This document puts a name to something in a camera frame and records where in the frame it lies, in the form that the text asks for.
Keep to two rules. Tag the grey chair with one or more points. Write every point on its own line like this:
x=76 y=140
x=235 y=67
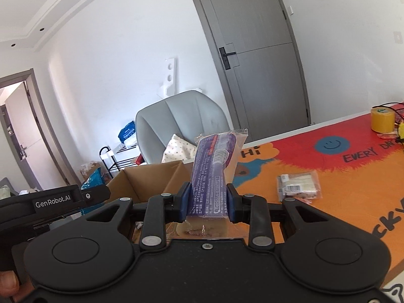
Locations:
x=186 y=113

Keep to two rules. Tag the clear packet of white bars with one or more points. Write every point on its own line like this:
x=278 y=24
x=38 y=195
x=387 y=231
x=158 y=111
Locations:
x=298 y=185

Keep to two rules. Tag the white wall outlet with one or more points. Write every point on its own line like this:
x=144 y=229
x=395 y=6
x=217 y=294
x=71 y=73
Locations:
x=398 y=36

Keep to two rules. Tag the yellow tape roll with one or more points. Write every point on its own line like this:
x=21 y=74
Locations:
x=382 y=119

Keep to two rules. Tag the blue plastic bag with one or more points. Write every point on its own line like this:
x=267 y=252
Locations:
x=127 y=132

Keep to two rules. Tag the brown cardboard box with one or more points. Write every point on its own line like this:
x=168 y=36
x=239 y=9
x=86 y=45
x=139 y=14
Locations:
x=148 y=180

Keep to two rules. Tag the dotted white pillow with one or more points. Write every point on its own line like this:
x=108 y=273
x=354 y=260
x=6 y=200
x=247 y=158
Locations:
x=178 y=151

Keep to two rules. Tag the grey door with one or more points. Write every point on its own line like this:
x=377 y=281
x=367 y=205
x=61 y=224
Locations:
x=258 y=53

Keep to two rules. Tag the purple snack packet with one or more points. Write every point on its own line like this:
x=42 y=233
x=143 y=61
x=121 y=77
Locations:
x=214 y=170

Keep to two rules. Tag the yellow plastic toy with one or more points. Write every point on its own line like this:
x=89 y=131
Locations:
x=400 y=131

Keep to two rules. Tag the printed orange table mat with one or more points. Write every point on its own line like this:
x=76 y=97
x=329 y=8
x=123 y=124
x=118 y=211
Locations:
x=315 y=161

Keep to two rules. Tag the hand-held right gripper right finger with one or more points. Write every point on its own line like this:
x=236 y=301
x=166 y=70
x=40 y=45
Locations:
x=231 y=204

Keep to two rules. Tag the person's left hand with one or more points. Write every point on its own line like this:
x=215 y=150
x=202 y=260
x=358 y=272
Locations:
x=11 y=287

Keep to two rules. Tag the blue patterned bag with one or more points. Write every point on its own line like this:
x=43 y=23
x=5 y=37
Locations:
x=93 y=179

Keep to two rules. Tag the open doorway grey frame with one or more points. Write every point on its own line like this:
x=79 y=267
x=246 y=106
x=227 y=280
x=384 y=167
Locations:
x=28 y=132

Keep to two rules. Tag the white light switch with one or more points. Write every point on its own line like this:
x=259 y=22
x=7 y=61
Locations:
x=291 y=9

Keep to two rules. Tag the black metal rack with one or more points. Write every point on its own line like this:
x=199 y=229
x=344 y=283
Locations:
x=110 y=161

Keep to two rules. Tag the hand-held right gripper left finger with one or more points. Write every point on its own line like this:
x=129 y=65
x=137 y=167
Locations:
x=186 y=202

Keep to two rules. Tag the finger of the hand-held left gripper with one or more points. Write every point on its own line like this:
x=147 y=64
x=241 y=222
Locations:
x=96 y=194

